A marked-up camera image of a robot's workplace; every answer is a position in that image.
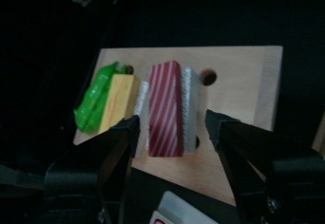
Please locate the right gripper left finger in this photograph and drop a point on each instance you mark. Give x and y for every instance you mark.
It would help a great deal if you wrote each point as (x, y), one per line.
(92, 171)

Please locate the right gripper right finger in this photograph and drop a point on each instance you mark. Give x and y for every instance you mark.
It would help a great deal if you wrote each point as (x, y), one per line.
(270, 177)

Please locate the green sushi toy piece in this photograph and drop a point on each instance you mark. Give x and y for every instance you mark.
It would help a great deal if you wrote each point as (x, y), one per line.
(95, 98)

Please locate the wooden sushi board with holes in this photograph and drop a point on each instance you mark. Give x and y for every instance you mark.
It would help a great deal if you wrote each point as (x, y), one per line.
(236, 63)

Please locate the white cutting board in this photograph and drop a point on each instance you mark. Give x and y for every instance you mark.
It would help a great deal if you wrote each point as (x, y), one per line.
(186, 210)

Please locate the yellow egg nigiri toy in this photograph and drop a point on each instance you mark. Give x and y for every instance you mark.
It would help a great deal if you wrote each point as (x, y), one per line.
(117, 98)

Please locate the red striped tuna nigiri toy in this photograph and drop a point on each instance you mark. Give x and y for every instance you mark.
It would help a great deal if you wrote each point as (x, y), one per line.
(166, 107)

